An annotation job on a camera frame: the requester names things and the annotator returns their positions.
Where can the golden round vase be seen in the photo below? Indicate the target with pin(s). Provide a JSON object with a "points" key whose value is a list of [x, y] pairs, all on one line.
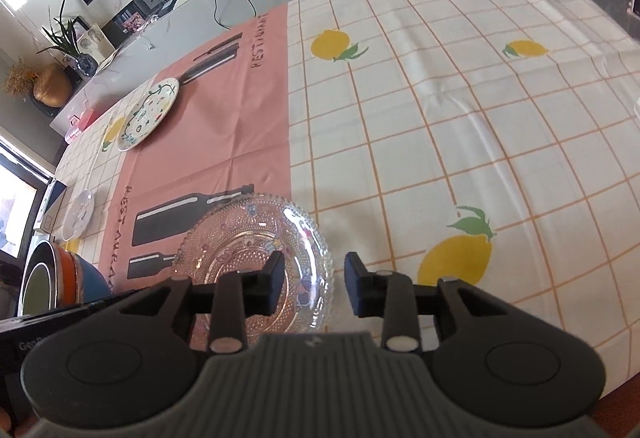
{"points": [[52, 85]]}

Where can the dried yellow flowers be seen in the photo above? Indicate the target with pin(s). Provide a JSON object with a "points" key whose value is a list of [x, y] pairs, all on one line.
{"points": [[20, 76]]}

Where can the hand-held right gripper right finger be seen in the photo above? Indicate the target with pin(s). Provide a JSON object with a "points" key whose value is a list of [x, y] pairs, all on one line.
{"points": [[352, 284]]}

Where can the checked lemon print tablecloth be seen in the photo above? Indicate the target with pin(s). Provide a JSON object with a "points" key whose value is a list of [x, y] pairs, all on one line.
{"points": [[450, 117]]}

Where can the orange steel bowl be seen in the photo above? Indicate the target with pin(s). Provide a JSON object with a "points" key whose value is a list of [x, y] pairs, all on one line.
{"points": [[65, 278]]}

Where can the pink storage box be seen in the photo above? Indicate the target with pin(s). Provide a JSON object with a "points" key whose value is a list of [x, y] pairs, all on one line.
{"points": [[82, 118]]}

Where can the clear glass plate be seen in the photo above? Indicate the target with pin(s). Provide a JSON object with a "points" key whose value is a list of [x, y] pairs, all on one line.
{"points": [[240, 238]]}

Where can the green ceramic bowl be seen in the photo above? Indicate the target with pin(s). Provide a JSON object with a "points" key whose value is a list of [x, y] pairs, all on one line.
{"points": [[36, 290]]}

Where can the blue patterned vase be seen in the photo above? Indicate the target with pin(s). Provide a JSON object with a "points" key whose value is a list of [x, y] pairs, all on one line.
{"points": [[85, 65]]}

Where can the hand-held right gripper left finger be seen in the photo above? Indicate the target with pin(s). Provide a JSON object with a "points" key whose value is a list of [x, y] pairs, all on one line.
{"points": [[276, 283]]}

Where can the pink photo frame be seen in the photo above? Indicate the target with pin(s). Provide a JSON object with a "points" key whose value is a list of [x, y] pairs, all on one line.
{"points": [[133, 23]]}

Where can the floral white plate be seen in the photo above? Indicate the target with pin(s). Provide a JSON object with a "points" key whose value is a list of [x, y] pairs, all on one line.
{"points": [[147, 112]]}

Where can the green leafy plant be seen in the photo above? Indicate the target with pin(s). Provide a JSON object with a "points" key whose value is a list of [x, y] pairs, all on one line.
{"points": [[65, 35]]}

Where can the sketch portrait picture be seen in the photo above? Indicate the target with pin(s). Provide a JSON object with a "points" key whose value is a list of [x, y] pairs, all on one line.
{"points": [[95, 41]]}

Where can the blue steel bowl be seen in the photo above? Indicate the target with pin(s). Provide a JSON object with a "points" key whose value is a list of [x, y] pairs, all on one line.
{"points": [[95, 280]]}

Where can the small white printed plate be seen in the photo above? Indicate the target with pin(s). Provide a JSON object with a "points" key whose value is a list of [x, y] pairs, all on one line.
{"points": [[77, 215]]}

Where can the blue and white box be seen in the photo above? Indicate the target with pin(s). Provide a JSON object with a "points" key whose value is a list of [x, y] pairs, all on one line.
{"points": [[50, 213]]}

